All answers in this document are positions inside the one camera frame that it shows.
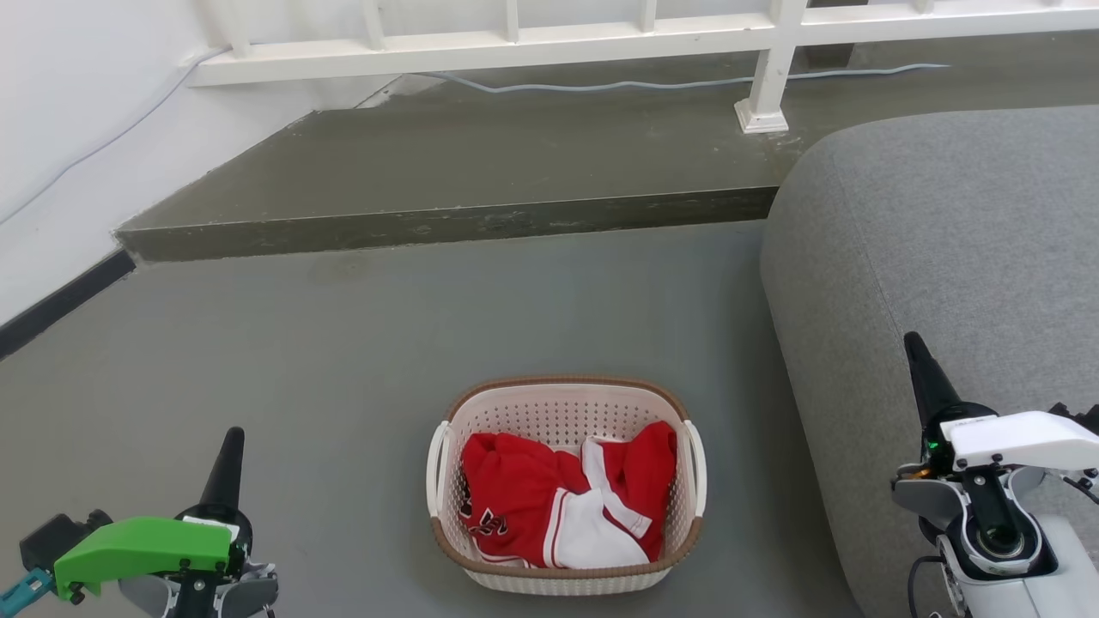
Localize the raised concrete step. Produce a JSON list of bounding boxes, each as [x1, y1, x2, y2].
[[115, 34, 1099, 263]]

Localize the black baseboard strip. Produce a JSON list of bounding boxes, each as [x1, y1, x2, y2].
[[0, 249, 137, 361]]

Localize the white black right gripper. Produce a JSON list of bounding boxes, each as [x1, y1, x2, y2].
[[903, 331, 1099, 475]]

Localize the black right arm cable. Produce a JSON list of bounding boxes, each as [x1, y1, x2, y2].
[[906, 554, 947, 618]]

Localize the red white sports shorts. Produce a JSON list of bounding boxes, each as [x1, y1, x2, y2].
[[543, 420, 678, 569]]

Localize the red printed jersey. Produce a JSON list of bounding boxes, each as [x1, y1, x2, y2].
[[459, 433, 593, 569]]

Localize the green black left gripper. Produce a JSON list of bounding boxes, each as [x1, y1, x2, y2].
[[53, 427, 255, 603]]

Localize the teal connector piece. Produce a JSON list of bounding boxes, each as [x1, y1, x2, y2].
[[0, 567, 56, 615]]

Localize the thin grey cable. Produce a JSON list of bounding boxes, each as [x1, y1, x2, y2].
[[0, 45, 952, 226]]

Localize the white metal railing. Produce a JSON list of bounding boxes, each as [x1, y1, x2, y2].
[[187, 0, 1099, 134]]

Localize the white plastic laundry basket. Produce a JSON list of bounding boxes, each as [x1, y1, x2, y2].
[[426, 374, 708, 596]]

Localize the grey fabric sofa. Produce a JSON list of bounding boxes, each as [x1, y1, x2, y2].
[[760, 105, 1099, 618]]

